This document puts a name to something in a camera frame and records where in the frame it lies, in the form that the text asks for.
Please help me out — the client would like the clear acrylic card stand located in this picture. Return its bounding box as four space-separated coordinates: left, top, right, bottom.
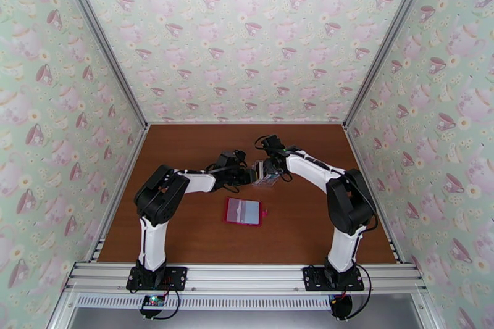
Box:
251 161 282 188

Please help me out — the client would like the red leather card holder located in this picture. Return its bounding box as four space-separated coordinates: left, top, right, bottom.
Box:
223 196 268 228

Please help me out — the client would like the circuit board with green light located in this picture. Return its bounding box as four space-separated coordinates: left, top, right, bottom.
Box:
140 294 166 309

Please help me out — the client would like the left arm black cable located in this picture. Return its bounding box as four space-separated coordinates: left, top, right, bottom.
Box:
136 148 249 275

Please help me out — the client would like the aluminium table back rail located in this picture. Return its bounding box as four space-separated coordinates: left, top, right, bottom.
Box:
148 120 345 126

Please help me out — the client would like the aluminium table side rail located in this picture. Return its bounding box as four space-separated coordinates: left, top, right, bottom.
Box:
343 125 404 265
86 125 151 263

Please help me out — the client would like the aluminium mounting rail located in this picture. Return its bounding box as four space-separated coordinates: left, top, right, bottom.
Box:
63 261 429 295

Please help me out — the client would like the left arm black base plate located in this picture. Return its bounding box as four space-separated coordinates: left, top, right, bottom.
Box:
126 266 188 293

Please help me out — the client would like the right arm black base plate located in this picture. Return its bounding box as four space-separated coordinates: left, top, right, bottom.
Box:
302 266 366 293

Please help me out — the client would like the perforated metal cable tray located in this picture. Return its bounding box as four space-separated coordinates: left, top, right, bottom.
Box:
73 293 337 311

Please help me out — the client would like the black cable at circuit board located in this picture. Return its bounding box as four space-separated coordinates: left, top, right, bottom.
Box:
152 289 182 321

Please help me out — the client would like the black round electronics mount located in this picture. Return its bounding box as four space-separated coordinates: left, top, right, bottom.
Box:
329 294 353 321

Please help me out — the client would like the black cable at round mount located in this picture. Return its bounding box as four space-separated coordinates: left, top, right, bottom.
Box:
347 266 372 319

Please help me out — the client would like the aluminium frame post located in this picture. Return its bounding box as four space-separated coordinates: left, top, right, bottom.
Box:
342 0 441 129
52 0 149 128

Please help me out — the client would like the aluminium frame leg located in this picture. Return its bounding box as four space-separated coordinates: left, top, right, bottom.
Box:
411 289 445 329
45 285 78 329

